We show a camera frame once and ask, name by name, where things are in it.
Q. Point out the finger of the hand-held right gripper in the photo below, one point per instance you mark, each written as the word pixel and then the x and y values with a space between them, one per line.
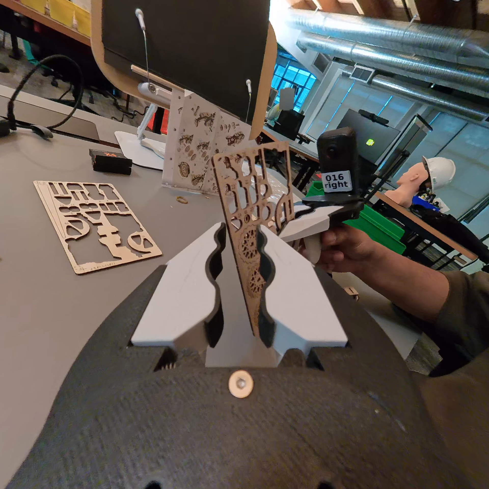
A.
pixel 305 235
pixel 321 217

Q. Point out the background wooden table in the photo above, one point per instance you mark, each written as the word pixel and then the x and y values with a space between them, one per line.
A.
pixel 420 225

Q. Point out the white stand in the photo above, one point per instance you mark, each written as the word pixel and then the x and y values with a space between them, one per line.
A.
pixel 141 149

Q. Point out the black monitor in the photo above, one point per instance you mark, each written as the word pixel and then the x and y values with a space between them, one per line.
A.
pixel 374 133

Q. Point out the wooden sheet with cutouts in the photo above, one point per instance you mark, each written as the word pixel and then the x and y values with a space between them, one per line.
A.
pixel 114 252

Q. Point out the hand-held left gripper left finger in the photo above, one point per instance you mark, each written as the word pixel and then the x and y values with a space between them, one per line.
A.
pixel 179 301

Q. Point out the small black box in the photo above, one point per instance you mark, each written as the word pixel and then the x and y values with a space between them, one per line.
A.
pixel 110 164

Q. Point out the wooden gear puzzle sheet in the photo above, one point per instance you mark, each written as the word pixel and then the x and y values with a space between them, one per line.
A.
pixel 252 198

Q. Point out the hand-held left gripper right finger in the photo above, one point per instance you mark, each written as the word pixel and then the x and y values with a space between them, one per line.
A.
pixel 301 305

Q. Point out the yellow bin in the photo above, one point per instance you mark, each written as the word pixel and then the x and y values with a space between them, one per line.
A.
pixel 65 11

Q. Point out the silver ventilation duct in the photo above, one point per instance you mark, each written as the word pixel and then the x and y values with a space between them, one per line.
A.
pixel 382 42

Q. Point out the instruction booklet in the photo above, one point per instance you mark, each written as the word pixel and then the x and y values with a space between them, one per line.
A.
pixel 191 145

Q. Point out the person's right hand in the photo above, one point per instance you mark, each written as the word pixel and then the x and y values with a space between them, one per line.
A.
pixel 344 248

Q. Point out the black panel with wooden rim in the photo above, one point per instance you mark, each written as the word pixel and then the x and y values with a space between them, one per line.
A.
pixel 191 38

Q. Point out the wooden puzzle model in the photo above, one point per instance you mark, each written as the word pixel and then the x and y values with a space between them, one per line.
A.
pixel 351 293

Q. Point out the grey desk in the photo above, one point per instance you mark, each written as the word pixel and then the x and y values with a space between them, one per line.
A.
pixel 38 305

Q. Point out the person's right forearm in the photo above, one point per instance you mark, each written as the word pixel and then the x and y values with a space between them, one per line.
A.
pixel 405 282

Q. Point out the green bin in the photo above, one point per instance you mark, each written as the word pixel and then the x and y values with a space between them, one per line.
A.
pixel 378 229

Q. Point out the mannequin head with white helmet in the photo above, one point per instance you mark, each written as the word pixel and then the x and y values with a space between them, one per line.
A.
pixel 439 172

